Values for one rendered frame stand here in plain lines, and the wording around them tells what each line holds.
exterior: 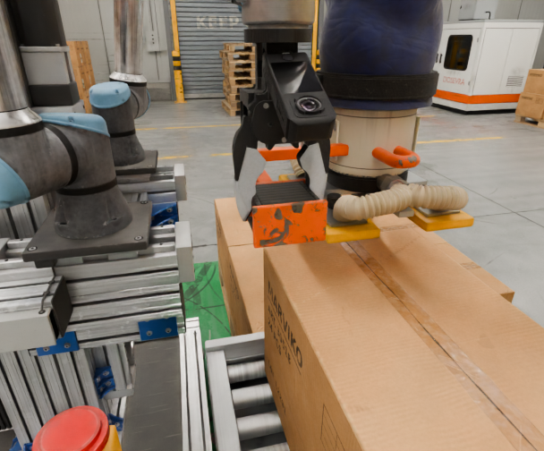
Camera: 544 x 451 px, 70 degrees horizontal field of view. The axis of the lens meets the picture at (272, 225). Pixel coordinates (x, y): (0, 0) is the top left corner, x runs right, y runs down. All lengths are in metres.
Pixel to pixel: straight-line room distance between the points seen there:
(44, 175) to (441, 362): 0.70
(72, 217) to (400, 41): 0.67
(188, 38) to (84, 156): 9.68
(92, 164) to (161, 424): 0.99
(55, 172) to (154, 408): 1.04
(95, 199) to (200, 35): 9.70
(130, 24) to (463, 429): 1.30
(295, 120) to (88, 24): 10.36
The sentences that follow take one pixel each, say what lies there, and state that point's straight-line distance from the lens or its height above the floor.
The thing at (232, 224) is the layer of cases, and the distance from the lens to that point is 2.00.
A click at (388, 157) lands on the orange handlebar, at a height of 1.21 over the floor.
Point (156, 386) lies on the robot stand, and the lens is 1.66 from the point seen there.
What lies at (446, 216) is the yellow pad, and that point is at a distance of 0.79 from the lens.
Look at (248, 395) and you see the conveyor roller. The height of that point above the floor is 0.55.
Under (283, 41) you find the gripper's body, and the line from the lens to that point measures 0.42.
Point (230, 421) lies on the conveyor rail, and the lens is 1.02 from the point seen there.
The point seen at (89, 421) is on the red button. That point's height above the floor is 1.04.
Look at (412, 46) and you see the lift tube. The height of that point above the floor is 1.38.
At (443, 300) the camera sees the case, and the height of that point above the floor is 0.95.
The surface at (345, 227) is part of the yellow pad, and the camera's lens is 0.70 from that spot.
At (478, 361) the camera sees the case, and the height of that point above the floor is 0.95.
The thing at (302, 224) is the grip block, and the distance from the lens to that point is 0.44.
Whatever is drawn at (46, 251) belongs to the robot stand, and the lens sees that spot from 0.84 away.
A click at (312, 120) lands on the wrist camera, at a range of 0.35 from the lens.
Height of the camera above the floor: 1.40
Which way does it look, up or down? 26 degrees down
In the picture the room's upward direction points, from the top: straight up
